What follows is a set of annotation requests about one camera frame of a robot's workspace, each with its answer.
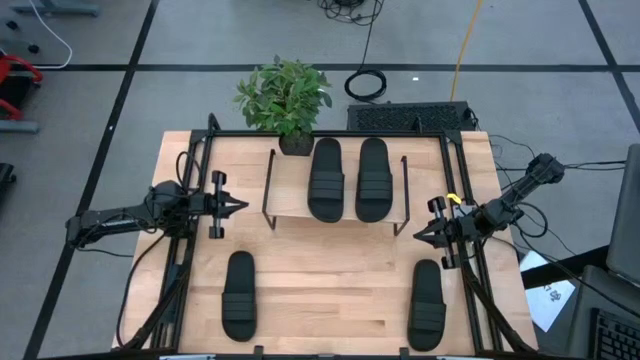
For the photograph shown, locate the yellow cable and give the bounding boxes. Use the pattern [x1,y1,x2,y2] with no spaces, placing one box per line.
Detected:
[449,0,485,103]

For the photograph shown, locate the wooden shelf black metal frame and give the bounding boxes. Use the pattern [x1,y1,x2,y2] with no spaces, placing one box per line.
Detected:
[261,147,411,237]

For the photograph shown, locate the dark grey desk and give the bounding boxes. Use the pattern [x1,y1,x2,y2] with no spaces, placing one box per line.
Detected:
[567,264,640,360]

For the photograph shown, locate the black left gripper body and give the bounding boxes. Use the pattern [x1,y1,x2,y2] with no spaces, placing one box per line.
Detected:
[188,170,227,239]

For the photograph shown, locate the green plant in black pot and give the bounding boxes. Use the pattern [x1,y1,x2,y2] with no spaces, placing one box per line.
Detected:
[232,54,334,157]

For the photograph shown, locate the black rubber slide sandal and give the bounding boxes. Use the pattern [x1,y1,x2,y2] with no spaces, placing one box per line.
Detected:
[355,137,394,224]
[307,137,346,224]
[221,250,258,343]
[407,258,448,352]

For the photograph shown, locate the white cable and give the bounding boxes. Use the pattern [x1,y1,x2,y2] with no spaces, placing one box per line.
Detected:
[27,0,74,70]

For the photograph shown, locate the coiled black cable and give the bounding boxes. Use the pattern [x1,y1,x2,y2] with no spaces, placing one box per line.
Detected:
[343,19,389,104]

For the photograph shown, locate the grey desk foot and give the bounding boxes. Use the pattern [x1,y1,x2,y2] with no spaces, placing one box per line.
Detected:
[9,0,101,17]

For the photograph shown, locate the tangled black cables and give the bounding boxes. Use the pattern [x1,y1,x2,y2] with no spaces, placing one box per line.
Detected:
[317,0,386,26]

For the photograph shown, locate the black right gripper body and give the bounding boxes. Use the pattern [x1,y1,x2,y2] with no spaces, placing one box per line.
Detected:
[427,196,481,270]

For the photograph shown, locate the black keyboard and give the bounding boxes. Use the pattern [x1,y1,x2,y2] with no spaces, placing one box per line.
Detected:
[346,101,476,133]
[589,307,640,360]

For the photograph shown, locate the black floor cable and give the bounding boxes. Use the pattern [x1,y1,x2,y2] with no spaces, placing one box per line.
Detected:
[487,133,627,174]

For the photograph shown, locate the white paper sheet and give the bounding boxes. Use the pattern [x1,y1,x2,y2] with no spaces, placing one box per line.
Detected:
[519,249,577,334]

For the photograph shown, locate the grey monitor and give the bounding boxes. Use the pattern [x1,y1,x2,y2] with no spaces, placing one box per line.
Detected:
[605,143,640,289]

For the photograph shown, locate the black metal rig frame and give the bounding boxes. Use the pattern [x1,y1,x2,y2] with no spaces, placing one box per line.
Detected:
[119,112,539,357]

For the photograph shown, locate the red tubular cart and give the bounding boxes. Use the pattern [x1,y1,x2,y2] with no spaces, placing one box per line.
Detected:
[0,53,45,121]

